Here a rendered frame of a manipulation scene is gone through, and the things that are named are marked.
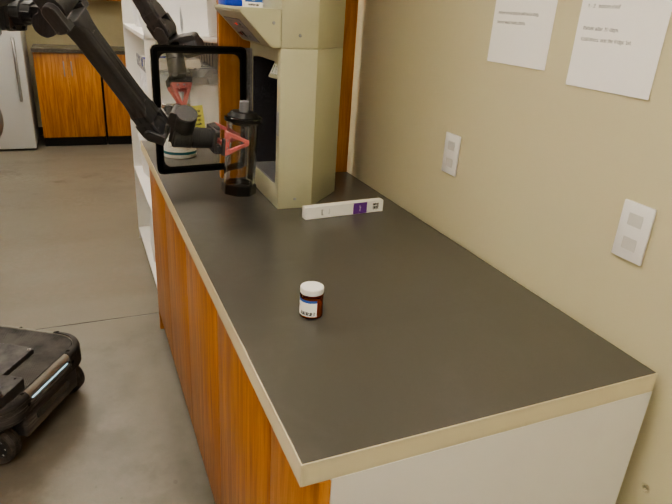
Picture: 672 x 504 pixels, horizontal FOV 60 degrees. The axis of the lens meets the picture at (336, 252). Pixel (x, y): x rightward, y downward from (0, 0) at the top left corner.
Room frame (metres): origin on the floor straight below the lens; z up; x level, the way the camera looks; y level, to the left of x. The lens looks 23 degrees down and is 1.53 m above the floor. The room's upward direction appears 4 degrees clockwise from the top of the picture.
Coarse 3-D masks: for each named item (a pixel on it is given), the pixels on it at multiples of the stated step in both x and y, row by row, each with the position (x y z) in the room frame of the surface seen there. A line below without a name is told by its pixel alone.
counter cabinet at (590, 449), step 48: (192, 288) 1.57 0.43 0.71; (192, 336) 1.60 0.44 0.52; (192, 384) 1.64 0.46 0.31; (240, 384) 1.04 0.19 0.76; (240, 432) 1.04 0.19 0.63; (528, 432) 0.79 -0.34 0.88; (576, 432) 0.84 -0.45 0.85; (624, 432) 0.89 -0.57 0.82; (240, 480) 1.05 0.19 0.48; (288, 480) 0.75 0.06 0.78; (336, 480) 0.64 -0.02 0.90; (384, 480) 0.68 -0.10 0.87; (432, 480) 0.71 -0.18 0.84; (480, 480) 0.76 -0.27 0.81; (528, 480) 0.80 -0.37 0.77; (576, 480) 0.85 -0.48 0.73
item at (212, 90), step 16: (160, 64) 1.82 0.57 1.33; (176, 64) 1.85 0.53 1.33; (192, 64) 1.87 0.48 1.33; (208, 64) 1.90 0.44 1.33; (224, 64) 1.93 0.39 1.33; (160, 80) 1.82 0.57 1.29; (176, 80) 1.85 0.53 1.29; (192, 80) 1.87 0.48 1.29; (208, 80) 1.90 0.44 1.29; (224, 80) 1.93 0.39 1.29; (176, 96) 1.85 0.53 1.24; (192, 96) 1.87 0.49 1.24; (208, 96) 1.90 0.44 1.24; (224, 96) 1.93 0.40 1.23; (208, 112) 1.90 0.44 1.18; (224, 112) 1.92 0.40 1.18; (176, 160) 1.84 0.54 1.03; (192, 160) 1.87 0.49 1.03; (208, 160) 1.90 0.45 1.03; (224, 160) 1.92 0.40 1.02
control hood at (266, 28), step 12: (228, 12) 1.80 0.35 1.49; (240, 12) 1.65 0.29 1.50; (252, 12) 1.66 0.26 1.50; (264, 12) 1.67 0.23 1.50; (276, 12) 1.68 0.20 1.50; (252, 24) 1.66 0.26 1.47; (264, 24) 1.67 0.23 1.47; (276, 24) 1.69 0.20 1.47; (240, 36) 1.96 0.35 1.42; (264, 36) 1.67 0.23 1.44; (276, 36) 1.69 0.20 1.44
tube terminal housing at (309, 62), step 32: (288, 0) 1.70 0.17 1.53; (320, 0) 1.74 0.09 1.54; (288, 32) 1.70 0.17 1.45; (320, 32) 1.75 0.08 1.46; (288, 64) 1.70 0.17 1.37; (320, 64) 1.76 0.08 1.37; (288, 96) 1.70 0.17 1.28; (320, 96) 1.77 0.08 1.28; (288, 128) 1.70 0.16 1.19; (320, 128) 1.78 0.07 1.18; (288, 160) 1.70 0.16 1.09; (320, 160) 1.79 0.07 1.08; (288, 192) 1.71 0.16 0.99; (320, 192) 1.80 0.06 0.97
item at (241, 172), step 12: (240, 120) 1.62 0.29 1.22; (252, 120) 1.63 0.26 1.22; (240, 132) 1.63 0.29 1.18; (252, 132) 1.64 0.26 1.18; (240, 144) 1.63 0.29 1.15; (252, 144) 1.64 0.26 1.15; (228, 156) 1.64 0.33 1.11; (240, 156) 1.63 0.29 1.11; (252, 156) 1.65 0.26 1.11; (228, 168) 1.64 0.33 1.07; (240, 168) 1.63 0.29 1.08; (252, 168) 1.65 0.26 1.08; (228, 180) 1.63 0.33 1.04; (240, 180) 1.63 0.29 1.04; (252, 180) 1.65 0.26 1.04
